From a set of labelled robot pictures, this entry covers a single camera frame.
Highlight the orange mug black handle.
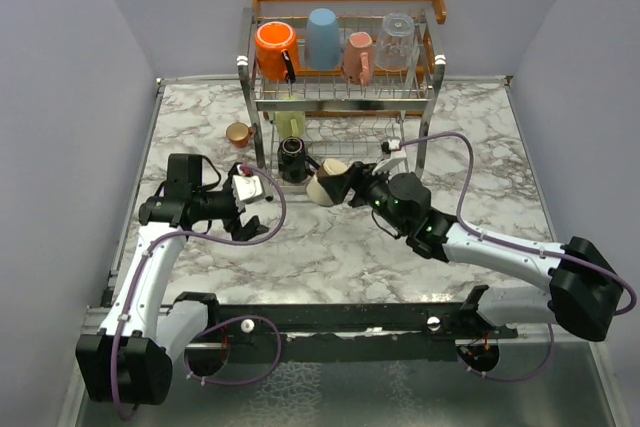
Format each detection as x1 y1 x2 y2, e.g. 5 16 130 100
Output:
254 21 300 84

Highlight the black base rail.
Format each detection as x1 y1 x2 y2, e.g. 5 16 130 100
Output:
186 297 517 375

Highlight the pink ceramic mug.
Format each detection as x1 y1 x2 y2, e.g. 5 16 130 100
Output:
342 31 374 86

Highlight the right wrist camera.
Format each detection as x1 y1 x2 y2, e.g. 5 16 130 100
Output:
373 137 407 175

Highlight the small copper orange cup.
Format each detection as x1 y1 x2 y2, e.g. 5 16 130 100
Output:
225 122 254 148

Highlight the light green mug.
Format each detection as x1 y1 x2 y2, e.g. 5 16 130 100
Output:
274 110 306 141

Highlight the steel two-tier dish rack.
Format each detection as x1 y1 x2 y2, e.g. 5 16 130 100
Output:
236 7 447 170

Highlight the cream cup brown band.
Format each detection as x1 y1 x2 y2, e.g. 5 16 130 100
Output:
306 158 348 207

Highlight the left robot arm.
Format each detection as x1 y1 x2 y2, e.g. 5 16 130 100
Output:
75 153 268 407

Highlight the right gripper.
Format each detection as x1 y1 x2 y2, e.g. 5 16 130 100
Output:
320 159 408 234

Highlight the black faceted mug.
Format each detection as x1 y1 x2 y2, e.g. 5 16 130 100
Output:
277 136 321 184

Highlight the orange wooden rack frame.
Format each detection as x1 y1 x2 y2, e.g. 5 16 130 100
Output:
237 0 447 122

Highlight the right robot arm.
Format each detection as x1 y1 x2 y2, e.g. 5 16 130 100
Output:
319 162 623 342

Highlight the clear plastic tumbler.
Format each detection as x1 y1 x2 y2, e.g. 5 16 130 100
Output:
375 13 415 72

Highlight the aluminium table frame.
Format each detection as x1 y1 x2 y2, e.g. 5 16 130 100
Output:
76 77 633 421

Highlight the light blue plastic cup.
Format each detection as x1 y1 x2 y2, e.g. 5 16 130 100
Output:
305 8 341 71

